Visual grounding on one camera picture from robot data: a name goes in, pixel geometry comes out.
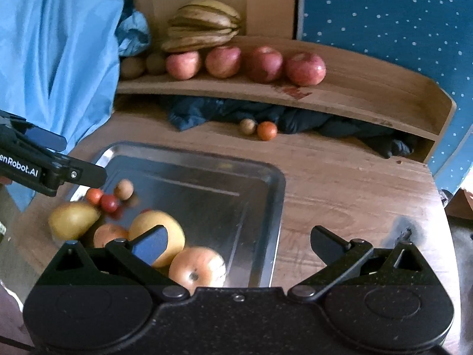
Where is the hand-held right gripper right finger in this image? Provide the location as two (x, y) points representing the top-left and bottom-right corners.
(287, 225), (431, 302)

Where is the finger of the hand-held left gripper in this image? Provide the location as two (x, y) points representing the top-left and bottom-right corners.
(15, 133), (108, 196)
(0, 110), (68, 152)

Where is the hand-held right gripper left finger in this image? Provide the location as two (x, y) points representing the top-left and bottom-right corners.
(44, 225), (191, 301)

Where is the small tangerine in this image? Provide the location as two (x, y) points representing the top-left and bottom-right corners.
(85, 188), (105, 206)
(257, 121), (278, 141)

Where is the yellow round fruit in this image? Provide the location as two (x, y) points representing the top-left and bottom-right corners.
(127, 210), (186, 269)

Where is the orange round fruit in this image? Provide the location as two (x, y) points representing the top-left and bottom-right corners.
(92, 224), (130, 248)

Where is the yellow lemon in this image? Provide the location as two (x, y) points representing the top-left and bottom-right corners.
(48, 201), (101, 241)

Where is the striped pepino melon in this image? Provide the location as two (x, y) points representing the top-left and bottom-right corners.
(168, 246), (227, 293)

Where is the metal tray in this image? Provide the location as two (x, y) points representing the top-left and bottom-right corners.
(63, 141), (287, 289)

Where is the light blue garment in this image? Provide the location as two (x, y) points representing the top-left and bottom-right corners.
(0, 0), (152, 213)

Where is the brown kiwi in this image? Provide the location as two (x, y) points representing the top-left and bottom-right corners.
(119, 56), (146, 80)
(145, 52), (168, 75)

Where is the dark blue cloth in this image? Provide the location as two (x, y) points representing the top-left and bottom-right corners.
(166, 96), (414, 159)

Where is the red apple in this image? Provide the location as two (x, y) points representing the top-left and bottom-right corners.
(284, 52), (327, 86)
(205, 45), (242, 79)
(166, 51), (202, 80)
(242, 46), (284, 83)

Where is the curved wooden shelf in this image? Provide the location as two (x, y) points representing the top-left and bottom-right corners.
(114, 0), (458, 163)

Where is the banana bunch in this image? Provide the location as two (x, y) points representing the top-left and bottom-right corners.
(161, 0), (242, 53)

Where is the blue dotted cloth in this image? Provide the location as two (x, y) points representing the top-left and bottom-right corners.
(297, 0), (473, 193)

